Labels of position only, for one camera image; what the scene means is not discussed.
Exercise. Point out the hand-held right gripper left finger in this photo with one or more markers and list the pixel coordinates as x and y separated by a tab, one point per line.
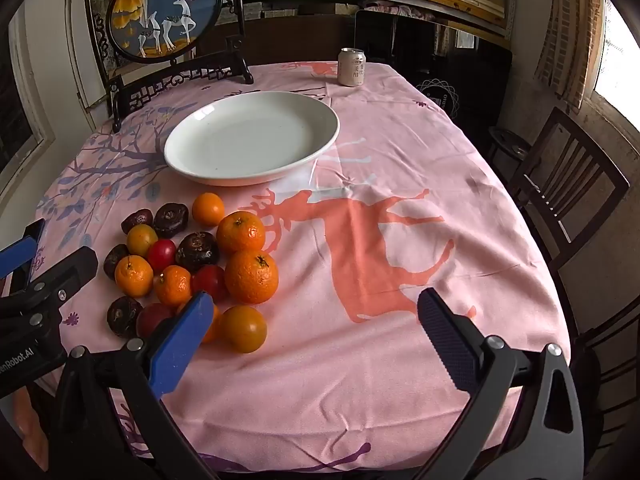
180	345

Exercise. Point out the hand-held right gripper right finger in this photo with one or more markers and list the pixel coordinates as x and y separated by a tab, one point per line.
447	342

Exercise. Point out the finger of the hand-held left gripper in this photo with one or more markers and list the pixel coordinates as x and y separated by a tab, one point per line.
65	275
20	252

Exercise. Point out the dark red plum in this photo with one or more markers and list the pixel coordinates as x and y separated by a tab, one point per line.
152	320

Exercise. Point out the dark water chestnut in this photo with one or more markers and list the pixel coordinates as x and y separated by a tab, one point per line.
124	315
197	251
137	220
116	260
170	219

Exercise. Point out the small tangerine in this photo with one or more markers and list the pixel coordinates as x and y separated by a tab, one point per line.
133	275
172	286

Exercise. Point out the red cherry tomato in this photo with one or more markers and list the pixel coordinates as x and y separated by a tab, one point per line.
210	282
161	254

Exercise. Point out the yellowish small orange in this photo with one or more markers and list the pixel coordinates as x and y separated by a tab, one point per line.
142	239

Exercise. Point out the large tangerine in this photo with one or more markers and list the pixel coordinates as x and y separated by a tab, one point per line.
240	232
251	276

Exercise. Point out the white ceramic plate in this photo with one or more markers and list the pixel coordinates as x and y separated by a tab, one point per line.
250	135

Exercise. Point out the white framed dark window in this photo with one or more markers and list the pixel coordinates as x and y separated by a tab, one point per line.
15	110

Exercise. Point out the round black stool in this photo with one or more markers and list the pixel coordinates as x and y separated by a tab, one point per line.
510	140

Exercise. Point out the dark wooden slatted chair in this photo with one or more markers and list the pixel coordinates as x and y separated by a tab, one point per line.
592	147

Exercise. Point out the black panel with white emblem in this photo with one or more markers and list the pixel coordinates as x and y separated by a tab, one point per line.
465	85

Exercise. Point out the round deer table screen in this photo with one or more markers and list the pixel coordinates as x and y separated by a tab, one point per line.
165	5

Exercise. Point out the beige drink can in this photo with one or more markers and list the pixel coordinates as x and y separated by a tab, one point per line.
352	67

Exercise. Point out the bright window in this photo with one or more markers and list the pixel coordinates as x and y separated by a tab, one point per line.
620	60

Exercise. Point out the woven bamboo curtain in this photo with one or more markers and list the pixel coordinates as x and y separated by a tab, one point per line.
570	35

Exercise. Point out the pink folded cloth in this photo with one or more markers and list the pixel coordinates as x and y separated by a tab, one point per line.
400	10

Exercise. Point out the white wall shelf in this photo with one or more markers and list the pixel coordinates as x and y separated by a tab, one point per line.
450	12

